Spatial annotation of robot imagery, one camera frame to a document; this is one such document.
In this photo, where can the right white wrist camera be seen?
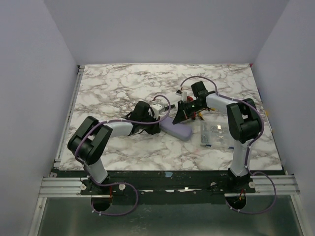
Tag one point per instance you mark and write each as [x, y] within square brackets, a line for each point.
[182, 94]

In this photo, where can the yellow handled pliers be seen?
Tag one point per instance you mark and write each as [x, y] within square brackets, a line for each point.
[199, 114]

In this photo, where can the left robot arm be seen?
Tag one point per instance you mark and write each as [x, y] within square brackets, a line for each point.
[88, 143]

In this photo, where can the aluminium rail frame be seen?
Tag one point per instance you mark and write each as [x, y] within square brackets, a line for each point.
[60, 187]

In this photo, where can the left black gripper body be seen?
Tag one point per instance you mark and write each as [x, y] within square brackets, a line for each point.
[149, 119]

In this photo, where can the clear plastic screw box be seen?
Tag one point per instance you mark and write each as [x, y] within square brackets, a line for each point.
[215, 134]

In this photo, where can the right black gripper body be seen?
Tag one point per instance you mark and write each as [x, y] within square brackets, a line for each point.
[183, 111]

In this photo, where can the purple umbrella case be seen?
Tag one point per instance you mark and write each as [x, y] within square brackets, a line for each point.
[180, 131]

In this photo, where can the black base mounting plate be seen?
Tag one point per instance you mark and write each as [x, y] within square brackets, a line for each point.
[167, 187]

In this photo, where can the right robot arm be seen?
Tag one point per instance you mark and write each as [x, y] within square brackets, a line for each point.
[244, 122]

